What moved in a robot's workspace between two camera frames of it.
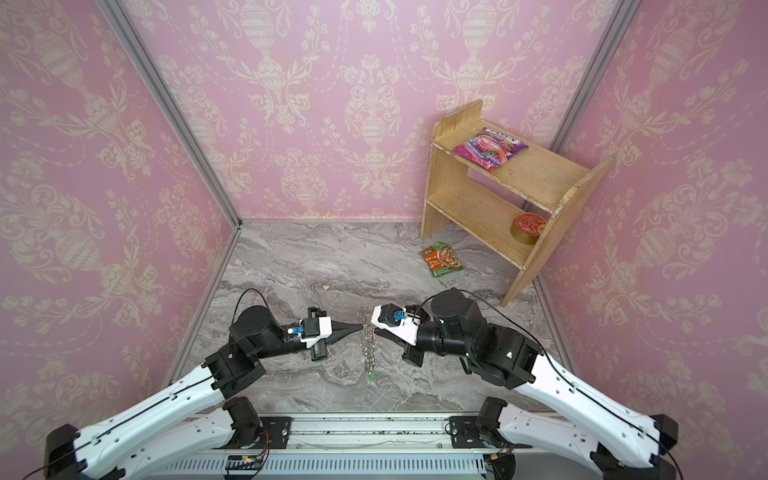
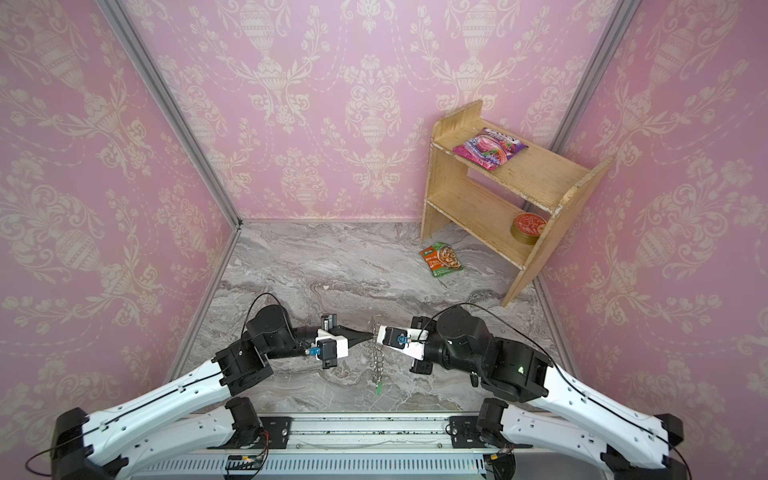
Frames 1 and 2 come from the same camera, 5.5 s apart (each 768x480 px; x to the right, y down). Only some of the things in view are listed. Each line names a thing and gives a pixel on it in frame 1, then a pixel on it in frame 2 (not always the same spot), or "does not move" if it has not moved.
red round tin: x=526 y=228 does not move
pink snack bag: x=490 y=148 does not move
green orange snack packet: x=441 y=259 does not move
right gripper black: x=410 y=349 -> x=418 y=346
